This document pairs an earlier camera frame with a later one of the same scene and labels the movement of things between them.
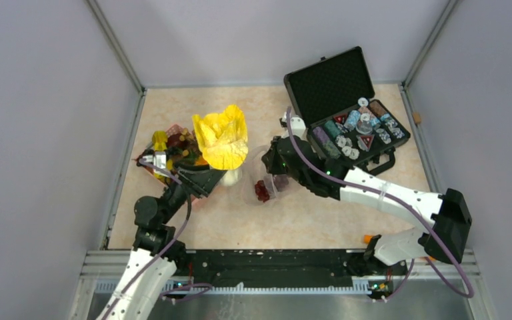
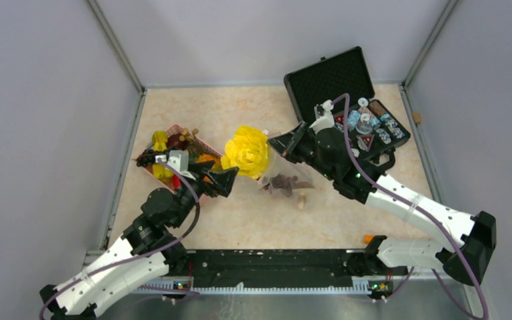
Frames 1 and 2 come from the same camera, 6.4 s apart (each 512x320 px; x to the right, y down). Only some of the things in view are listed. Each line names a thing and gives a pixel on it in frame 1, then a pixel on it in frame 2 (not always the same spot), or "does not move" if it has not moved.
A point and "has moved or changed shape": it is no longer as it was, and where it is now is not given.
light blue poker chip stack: (354, 119) does not move
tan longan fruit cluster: (187, 135) does not move
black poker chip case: (332, 99) does not move
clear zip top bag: (254, 171) has moved or changed shape
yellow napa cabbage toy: (223, 137) -> (247, 152)
